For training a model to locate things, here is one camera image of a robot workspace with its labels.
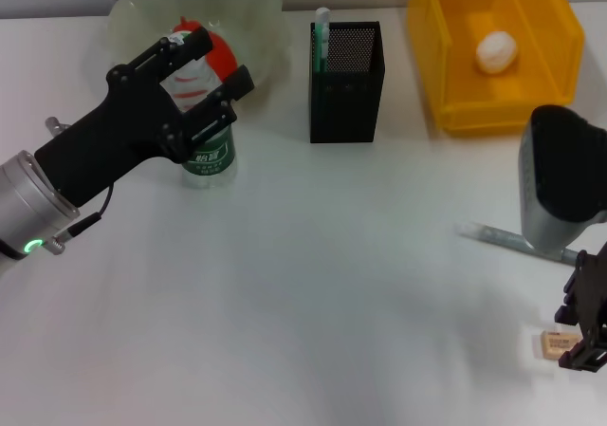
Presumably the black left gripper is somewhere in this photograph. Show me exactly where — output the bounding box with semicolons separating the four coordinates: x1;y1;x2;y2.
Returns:
33;26;256;209

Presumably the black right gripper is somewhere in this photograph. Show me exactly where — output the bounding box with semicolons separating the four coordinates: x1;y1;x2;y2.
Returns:
553;240;607;373

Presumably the orange fruit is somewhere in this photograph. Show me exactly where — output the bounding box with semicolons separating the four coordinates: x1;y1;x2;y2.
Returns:
170;15;239;83

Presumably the beige eraser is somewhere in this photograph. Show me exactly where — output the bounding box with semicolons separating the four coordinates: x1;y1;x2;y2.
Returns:
539;329;582;363

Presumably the clear green-label water bottle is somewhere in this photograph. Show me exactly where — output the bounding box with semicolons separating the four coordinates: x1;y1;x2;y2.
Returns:
165;31;239;191

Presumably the green utility knife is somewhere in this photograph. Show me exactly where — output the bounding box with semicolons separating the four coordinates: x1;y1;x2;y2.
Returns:
313;7;332;74

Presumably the grey marker pen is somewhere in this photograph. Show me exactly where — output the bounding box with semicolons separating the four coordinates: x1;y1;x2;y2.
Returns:
456;221;582;267

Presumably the white paper ball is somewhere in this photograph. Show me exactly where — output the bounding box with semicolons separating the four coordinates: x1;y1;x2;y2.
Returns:
475;29;520;73

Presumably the translucent green fruit plate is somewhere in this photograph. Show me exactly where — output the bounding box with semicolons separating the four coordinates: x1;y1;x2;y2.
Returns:
84;0;292;110

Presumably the black mesh pen holder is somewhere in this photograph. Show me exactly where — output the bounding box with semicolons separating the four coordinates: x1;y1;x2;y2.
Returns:
308;21;388;145

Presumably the yellow plastic bin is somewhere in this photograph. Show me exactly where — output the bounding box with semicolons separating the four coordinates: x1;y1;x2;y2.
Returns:
406;0;586;138

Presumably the left silver mount clamp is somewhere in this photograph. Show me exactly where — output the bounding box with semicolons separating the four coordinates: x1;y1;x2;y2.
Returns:
44;117;70;138

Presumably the left gripper cable with plug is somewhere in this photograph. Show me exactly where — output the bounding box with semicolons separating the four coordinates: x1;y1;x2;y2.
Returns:
42;183;116;257

